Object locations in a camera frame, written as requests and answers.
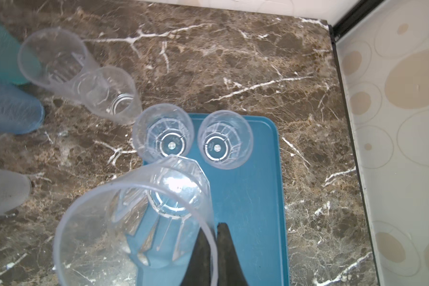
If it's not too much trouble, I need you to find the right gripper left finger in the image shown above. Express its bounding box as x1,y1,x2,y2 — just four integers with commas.
180,229,212,286

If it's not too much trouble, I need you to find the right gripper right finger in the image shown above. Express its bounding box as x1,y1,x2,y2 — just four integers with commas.
216,223,248,286

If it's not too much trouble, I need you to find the clear faceted cup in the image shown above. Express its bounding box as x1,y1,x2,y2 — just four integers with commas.
53,155,219,286
132,103,195,163

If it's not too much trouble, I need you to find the teal plastic tray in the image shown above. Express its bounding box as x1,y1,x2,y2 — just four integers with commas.
188,116,288,286

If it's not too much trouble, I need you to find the small clear cup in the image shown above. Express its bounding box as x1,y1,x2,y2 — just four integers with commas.
197,110,254,170

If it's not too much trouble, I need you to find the clear faceted cup front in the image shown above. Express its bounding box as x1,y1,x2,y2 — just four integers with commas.
132,103,195,163

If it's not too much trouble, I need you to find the clear textured cup middle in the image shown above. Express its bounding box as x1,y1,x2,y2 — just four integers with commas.
75,66,143,125

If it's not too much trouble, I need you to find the frosted grey cup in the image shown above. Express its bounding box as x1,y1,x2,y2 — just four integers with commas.
0,169,32,215

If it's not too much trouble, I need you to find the blue frosted cup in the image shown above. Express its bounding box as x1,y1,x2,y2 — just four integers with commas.
0,81,45,135

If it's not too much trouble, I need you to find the tall clear textured cup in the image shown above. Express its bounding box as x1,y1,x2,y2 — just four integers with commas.
17,27,100,102

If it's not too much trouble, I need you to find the green frosted cup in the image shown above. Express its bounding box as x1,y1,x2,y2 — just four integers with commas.
0,25,29,85

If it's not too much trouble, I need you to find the right black frame post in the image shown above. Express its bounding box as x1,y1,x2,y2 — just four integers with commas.
329,0,383,41

